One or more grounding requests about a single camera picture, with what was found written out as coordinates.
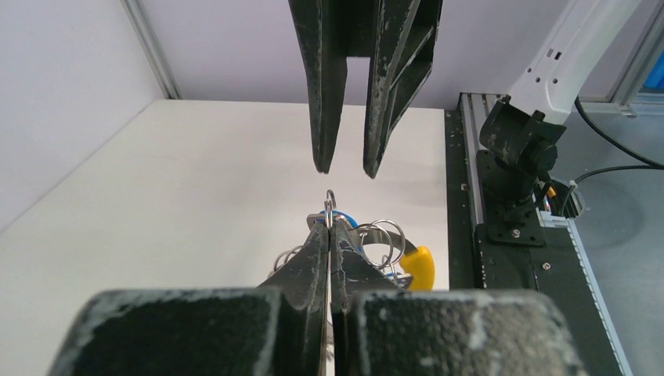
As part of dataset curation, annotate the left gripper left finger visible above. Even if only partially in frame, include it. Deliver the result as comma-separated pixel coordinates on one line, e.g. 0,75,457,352
49,223,330,375

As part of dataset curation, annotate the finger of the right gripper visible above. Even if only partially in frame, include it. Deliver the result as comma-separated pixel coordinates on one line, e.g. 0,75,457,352
288,0,348,174
363,1,443,179

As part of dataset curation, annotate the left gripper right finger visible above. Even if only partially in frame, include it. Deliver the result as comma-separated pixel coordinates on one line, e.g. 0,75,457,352
330,221,586,375

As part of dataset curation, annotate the metal keyring with yellow tag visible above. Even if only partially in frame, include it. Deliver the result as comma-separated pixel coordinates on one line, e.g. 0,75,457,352
263,190,435,300

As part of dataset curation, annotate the blue tagged key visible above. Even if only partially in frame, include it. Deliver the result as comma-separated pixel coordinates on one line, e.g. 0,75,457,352
306,210,359,229

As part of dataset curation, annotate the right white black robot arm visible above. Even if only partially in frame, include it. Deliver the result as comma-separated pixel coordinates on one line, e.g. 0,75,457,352
289,1,637,247

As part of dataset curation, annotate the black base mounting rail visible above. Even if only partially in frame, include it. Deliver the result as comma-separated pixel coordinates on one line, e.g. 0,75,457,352
445,93,622,375

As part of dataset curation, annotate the left aluminium frame post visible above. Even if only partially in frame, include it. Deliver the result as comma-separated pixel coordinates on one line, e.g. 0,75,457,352
120,0,183,99

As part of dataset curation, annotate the white slotted cable duct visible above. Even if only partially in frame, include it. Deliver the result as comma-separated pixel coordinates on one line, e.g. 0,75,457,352
538,211,633,376

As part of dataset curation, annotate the right black camera cable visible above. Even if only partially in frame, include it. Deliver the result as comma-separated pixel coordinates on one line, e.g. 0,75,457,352
560,96,664,216

